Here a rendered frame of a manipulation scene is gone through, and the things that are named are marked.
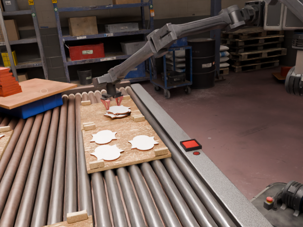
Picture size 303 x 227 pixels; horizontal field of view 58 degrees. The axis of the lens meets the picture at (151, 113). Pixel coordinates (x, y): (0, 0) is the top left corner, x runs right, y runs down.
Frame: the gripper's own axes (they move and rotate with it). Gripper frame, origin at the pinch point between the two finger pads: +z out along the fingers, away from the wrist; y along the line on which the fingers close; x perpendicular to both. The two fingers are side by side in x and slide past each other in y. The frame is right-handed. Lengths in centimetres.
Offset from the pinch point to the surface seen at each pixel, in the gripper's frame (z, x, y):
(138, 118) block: 1.1, -22.5, -1.4
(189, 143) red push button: 3, -59, -5
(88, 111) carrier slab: 3.8, 16.3, -6.9
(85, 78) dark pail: 76, 341, 204
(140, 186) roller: 4, -62, -40
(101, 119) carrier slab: 3.4, -2.1, -11.1
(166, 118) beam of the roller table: 5.0, -28.5, 15.3
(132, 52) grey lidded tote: 33, 293, 291
